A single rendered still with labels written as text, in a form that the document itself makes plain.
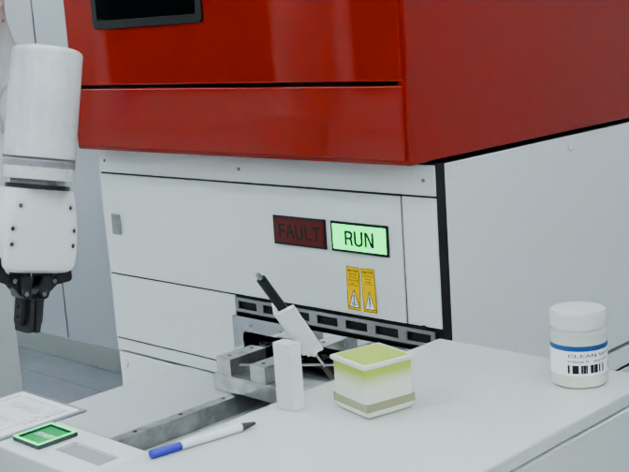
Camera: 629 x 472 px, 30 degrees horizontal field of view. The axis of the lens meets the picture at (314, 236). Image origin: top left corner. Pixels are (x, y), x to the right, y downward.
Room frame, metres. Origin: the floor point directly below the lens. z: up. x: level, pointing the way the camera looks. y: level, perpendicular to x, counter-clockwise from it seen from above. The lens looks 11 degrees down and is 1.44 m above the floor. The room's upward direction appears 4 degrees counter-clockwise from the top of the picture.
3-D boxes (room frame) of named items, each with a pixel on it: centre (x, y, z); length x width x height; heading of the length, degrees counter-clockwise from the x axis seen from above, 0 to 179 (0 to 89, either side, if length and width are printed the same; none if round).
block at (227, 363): (1.83, 0.13, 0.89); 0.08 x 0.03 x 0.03; 135
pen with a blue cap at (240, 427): (1.27, 0.14, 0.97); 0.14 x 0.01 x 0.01; 125
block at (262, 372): (1.77, 0.08, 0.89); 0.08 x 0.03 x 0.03; 135
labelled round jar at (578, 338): (1.40, -0.32, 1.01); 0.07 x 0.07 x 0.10
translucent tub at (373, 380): (1.35, -0.06, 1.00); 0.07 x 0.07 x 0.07; 32
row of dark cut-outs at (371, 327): (1.80, -0.01, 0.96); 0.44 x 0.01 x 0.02; 45
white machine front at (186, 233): (1.93, 0.11, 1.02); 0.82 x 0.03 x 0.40; 45
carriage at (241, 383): (1.72, 0.02, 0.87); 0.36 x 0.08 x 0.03; 45
